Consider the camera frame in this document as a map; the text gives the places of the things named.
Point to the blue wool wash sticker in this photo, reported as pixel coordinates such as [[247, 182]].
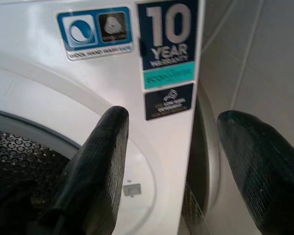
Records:
[[80, 31]]

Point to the black garment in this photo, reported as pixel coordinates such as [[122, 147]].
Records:
[[9, 210]]

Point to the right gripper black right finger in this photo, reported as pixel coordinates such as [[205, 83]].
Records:
[[267, 176]]

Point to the grey round metal tub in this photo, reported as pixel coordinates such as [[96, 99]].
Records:
[[210, 159]]

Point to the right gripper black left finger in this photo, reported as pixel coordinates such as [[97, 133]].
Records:
[[93, 176]]

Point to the white front-load washing machine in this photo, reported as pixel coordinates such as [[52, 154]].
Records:
[[39, 80]]

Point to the small dark square sticker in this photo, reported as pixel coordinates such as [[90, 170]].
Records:
[[169, 102]]

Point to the ten year warranty sticker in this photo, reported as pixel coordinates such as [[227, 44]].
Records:
[[169, 29]]

